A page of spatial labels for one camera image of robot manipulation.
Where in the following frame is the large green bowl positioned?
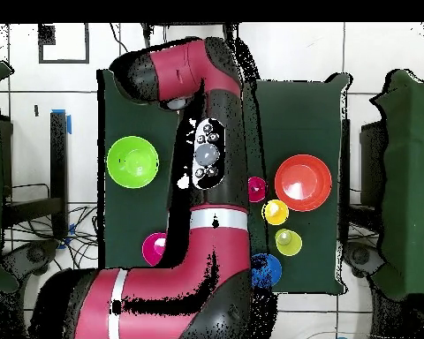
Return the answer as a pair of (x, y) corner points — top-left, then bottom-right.
(106, 135), (160, 189)

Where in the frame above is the small pink bowl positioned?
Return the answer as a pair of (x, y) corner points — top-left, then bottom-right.
(141, 231), (168, 267)

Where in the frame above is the pink cup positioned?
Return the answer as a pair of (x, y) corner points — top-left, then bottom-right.
(247, 176), (269, 204)

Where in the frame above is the yellow cup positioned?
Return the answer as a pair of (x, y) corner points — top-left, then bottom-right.
(261, 199), (290, 226)

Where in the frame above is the wide red-orange bowl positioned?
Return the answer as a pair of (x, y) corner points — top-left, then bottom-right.
(274, 154), (334, 213)

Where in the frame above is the lime yellow-green cup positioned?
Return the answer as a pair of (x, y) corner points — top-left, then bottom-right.
(274, 228), (304, 258)

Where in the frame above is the blue bowl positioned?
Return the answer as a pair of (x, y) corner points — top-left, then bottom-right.
(250, 252), (283, 290)

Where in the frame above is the dark green tablecloth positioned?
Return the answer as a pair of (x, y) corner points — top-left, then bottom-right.
(96, 68), (353, 297)

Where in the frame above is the black metal stand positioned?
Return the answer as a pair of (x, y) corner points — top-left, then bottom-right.
(1, 109), (71, 240)

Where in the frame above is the tangle of cables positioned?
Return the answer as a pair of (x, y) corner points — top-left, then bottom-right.
(3, 183), (100, 271)

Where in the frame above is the black camera stand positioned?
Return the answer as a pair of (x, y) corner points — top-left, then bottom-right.
(140, 22), (240, 49)

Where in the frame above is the black square frame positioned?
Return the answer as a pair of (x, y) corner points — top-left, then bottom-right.
(37, 23), (90, 65)

